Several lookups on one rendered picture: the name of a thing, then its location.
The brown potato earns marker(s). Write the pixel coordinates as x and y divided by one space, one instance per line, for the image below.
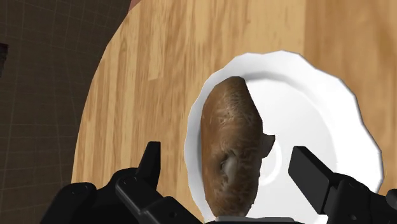
231 145

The white scalloped plate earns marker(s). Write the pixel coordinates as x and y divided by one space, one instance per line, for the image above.
313 124

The round wooden table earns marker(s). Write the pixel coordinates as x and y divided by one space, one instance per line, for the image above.
186 62

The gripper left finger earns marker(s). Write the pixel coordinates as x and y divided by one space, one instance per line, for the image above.
141 189

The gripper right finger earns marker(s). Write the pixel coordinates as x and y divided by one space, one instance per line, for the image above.
338 192

